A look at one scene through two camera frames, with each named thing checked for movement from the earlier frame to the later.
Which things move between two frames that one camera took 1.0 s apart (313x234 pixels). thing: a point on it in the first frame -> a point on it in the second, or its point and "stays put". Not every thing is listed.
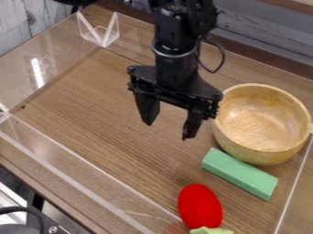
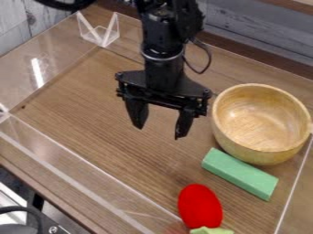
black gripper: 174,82 -> 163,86
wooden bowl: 262,123 stays put
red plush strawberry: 198,206 stays put
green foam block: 250,179 stays put
